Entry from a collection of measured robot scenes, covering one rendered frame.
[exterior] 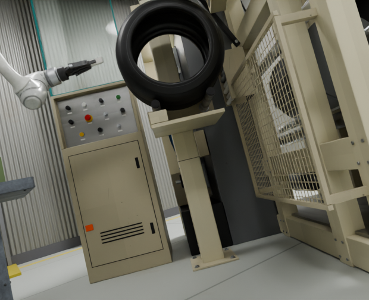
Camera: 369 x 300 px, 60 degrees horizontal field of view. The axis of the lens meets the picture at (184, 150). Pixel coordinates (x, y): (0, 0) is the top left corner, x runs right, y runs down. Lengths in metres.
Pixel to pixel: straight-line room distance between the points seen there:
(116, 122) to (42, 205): 2.38
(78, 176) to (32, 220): 2.24
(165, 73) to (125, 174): 0.71
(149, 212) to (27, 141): 2.67
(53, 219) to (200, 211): 2.82
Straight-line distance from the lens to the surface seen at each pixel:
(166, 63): 2.03
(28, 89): 1.63
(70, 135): 2.33
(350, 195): 1.20
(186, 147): 1.91
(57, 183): 4.47
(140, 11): 1.74
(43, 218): 4.43
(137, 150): 2.17
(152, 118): 1.56
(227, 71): 1.97
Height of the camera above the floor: 0.52
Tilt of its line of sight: 5 degrees up
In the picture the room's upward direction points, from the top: 14 degrees counter-clockwise
